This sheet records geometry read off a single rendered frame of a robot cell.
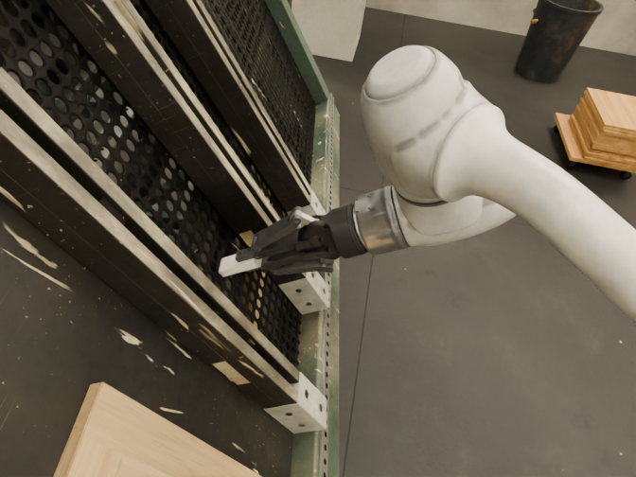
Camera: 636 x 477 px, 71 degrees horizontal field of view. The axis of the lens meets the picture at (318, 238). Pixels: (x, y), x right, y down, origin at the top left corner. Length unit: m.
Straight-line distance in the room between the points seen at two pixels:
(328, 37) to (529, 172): 3.89
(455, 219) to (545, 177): 0.17
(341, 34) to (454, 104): 3.81
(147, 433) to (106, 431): 0.06
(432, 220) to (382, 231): 0.07
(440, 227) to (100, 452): 0.45
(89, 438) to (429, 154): 0.44
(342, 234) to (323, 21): 3.68
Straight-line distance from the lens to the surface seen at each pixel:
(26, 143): 0.50
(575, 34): 4.67
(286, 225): 0.63
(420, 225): 0.58
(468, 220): 0.58
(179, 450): 0.65
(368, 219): 0.60
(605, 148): 3.59
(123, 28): 0.71
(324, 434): 0.97
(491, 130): 0.45
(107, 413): 0.56
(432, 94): 0.43
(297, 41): 1.72
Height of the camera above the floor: 1.79
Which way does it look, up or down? 46 degrees down
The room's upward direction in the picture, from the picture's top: 9 degrees clockwise
